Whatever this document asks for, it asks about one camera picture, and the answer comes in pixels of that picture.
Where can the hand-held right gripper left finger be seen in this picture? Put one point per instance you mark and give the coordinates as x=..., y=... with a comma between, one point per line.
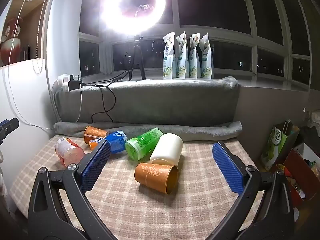
x=98, y=160

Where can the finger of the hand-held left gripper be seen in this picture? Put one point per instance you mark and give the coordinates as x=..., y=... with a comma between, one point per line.
x=8, y=126

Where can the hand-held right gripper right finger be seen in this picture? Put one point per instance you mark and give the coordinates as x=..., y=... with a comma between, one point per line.
x=226, y=166

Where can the brown patterned paper cup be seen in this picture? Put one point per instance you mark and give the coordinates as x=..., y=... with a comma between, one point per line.
x=152, y=175
x=95, y=133

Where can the white plastic cup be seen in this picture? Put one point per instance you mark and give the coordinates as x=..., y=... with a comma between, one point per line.
x=167, y=148

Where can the green plastic bottle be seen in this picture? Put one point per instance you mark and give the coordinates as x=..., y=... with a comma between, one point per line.
x=142, y=143

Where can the rolled grey blanket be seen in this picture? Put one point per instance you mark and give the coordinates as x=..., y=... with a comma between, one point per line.
x=195, y=130

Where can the green paper shopping bag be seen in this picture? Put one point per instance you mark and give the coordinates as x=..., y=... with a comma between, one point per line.
x=277, y=145

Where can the beige plaid cloth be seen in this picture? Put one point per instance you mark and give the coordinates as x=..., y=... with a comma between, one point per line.
x=140, y=212

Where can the white power strip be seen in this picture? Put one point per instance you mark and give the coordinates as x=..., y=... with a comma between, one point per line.
x=63, y=82

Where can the red cardboard box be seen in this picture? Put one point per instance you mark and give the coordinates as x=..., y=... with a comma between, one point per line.
x=297, y=177

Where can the black charger plug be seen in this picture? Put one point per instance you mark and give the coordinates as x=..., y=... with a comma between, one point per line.
x=75, y=83

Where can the grey fleece blanket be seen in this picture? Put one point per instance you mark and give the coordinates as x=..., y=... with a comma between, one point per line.
x=162, y=102

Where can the wooden shelf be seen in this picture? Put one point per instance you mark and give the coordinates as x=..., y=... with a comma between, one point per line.
x=27, y=25

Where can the white green refill pouch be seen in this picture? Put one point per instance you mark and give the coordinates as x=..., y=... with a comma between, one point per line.
x=206, y=60
x=168, y=60
x=194, y=60
x=182, y=60

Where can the black tripod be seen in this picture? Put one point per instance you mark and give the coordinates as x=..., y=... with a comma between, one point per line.
x=137, y=52

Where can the white window frame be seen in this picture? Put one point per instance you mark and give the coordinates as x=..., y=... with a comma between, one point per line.
x=252, y=41

